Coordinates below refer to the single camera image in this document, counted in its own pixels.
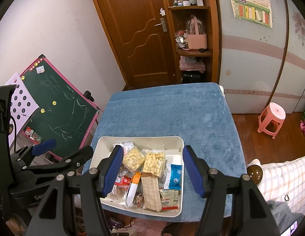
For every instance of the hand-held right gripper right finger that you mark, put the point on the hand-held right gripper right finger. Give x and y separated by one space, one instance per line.
193 169

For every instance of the blue plush table cloth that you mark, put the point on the blue plush table cloth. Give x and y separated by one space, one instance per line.
179 115

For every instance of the brown wooden door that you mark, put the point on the brown wooden door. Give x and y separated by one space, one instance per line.
142 54

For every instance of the brown wooden ball knob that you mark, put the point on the brown wooden ball knob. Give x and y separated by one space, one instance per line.
254 174

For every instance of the wall poster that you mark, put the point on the wall poster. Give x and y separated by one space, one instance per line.
250 7

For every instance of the silver white snack packet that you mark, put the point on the silver white snack packet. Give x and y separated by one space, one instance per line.
124 144

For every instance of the orange and white packet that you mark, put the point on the orange and white packet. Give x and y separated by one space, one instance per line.
134 186

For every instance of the brown bars clear packet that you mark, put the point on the brown bars clear packet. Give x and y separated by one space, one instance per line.
116 194

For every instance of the pink plastic stool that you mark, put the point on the pink plastic stool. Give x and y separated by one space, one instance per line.
272 111

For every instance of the black appliance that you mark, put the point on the black appliance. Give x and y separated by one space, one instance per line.
191 77

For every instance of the white packet green print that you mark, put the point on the white packet green print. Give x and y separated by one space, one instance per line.
169 198

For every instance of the pale blue floral wardrobe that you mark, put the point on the pale blue floral wardrobe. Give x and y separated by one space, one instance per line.
253 66

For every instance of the yellow crisp cake packet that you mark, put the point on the yellow crisp cake packet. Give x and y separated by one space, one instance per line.
134 161

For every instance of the beige wafer packet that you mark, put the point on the beige wafer packet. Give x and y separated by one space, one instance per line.
151 191

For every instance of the white plastic tray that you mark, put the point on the white plastic tray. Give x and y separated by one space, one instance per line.
105 142

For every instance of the pink framed chalkboard easel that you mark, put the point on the pink framed chalkboard easel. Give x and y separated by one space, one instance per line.
64 103

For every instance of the pale sticker on chalkboard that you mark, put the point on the pale sticker on chalkboard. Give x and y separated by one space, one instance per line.
40 69

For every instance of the mixed nuts clear packet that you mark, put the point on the mixed nuts clear packet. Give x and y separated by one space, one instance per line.
139 199

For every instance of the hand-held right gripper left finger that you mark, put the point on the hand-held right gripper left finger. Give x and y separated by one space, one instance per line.
113 169

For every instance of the black easel knob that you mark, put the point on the black easel knob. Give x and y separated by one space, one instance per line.
89 95

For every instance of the red packet with white label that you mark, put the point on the red packet with white label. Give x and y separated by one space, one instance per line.
123 180

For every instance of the grey blue blanket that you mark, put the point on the grey blue blanket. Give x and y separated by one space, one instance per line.
285 213

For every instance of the white perforated panel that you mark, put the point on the white perforated panel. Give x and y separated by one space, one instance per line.
22 103

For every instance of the folded pink cloths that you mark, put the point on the folded pink cloths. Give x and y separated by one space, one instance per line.
191 65

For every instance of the yellow puffs clear packet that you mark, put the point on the yellow puffs clear packet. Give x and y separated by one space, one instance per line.
154 164

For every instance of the small blue candy packet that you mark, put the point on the small blue candy packet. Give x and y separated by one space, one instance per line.
175 177

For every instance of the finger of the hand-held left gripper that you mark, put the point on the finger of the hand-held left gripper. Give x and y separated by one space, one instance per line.
44 146
76 158

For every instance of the white door hook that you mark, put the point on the white door hook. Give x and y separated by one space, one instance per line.
162 11

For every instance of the pile of shiny wrappers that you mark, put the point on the pile of shiny wrappers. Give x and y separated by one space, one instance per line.
181 39

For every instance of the wooden corner shelf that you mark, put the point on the wooden corner shelf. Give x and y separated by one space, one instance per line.
213 41

